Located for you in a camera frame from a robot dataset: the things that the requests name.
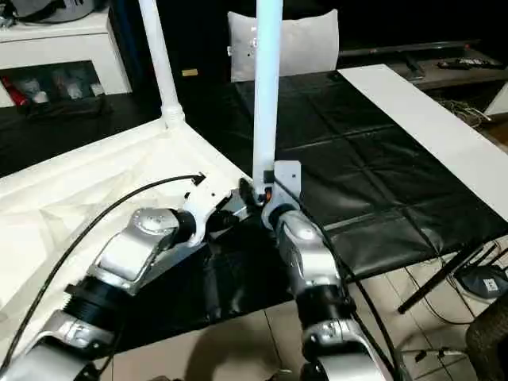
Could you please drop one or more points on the white plastic table leg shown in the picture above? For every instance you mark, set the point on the white plastic table leg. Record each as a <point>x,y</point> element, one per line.
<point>266,99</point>
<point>160,59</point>

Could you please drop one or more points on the white plastic table top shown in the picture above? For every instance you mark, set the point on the white plastic table top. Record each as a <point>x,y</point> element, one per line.
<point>79,178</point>

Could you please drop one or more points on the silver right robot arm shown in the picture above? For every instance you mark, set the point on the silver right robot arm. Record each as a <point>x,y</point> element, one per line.
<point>309,258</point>

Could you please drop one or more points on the black mat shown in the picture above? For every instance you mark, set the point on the black mat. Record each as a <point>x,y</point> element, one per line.
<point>357,158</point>

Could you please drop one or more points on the small brass object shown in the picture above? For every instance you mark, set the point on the small brass object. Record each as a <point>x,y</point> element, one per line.
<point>189,72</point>

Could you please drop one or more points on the grey pillow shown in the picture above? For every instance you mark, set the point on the grey pillow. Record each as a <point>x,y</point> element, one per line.
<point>301,47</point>

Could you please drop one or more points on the black cabinet blue edge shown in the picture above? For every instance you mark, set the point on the black cabinet blue edge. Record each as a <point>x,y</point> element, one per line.
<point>198,39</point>

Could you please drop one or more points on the white flat board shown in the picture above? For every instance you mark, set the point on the white flat board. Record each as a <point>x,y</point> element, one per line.
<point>428,127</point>

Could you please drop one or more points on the small white jar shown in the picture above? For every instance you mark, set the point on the small white jar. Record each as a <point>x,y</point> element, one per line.
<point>95,89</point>
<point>39,96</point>

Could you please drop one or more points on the black television stand foot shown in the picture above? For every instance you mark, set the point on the black television stand foot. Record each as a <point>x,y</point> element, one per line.
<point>414,63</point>

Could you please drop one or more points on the black thin rod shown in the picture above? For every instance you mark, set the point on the black thin rod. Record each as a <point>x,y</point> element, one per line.
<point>436,279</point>

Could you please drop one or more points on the black bar pink mark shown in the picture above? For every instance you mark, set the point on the black bar pink mark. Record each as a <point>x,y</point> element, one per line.
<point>416,47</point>

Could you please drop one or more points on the brown low sideboard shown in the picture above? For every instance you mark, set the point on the brown low sideboard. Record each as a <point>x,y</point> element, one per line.
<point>456,77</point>

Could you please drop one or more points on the black remote control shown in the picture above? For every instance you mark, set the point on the black remote control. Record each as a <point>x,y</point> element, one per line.
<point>468,62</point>

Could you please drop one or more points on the white cabinet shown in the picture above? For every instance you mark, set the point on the white cabinet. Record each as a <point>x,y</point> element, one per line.
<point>59,47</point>

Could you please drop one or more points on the black power adapter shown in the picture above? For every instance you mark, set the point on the black power adapter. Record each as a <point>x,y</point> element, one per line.
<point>482,282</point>

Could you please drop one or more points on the red bottle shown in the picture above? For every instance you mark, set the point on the red bottle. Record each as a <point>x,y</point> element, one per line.
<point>16,95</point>

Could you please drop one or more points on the black crumpled bag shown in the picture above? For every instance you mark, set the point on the black crumpled bag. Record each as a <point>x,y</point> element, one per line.
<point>4,20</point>

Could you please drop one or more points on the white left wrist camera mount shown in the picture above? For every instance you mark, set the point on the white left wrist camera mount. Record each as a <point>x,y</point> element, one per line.
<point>202,210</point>

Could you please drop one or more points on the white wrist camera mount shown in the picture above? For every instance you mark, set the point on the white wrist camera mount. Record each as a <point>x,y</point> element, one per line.
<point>202,210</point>
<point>287,178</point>

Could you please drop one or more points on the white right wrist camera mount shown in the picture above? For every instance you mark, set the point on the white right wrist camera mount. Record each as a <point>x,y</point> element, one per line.
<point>287,178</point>

